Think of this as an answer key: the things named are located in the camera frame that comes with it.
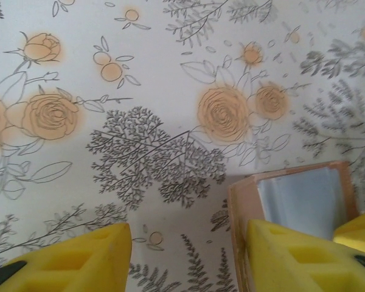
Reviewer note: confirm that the pink leather card holder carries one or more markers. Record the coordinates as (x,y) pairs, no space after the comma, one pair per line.
(235,213)

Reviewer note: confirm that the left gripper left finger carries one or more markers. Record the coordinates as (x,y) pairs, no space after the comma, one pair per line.
(79,267)

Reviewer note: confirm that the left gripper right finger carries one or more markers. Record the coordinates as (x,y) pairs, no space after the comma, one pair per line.
(292,261)

